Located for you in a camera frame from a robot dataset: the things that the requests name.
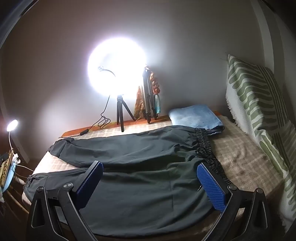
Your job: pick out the white green striped cloth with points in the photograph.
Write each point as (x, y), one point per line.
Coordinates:
(252, 92)

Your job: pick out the checked beige bed blanket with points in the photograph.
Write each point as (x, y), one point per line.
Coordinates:
(242, 150)

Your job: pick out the dark pants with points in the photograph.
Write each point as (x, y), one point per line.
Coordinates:
(138, 185)

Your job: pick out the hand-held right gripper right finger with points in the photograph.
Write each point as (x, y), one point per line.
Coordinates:
(211, 188)

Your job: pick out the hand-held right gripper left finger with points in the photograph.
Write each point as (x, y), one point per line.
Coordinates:
(90, 185)

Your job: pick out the small blue bag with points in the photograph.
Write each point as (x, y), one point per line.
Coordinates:
(157, 104)

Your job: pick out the small black tripod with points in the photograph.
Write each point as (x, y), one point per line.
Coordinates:
(121, 109)

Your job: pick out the folded tripod with cloth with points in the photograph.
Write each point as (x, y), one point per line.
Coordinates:
(138, 102)

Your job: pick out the white clip desk lamp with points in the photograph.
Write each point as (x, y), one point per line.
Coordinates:
(12, 125)

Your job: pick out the folded blue towel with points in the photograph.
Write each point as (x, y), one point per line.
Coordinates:
(194, 117)

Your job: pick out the silver folded tripod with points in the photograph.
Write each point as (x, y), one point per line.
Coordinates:
(147, 97)

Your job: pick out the wooden bed frame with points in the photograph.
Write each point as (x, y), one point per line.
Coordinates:
(13, 206)

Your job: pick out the light blue plastic object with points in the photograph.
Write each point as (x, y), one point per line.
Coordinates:
(8, 178)

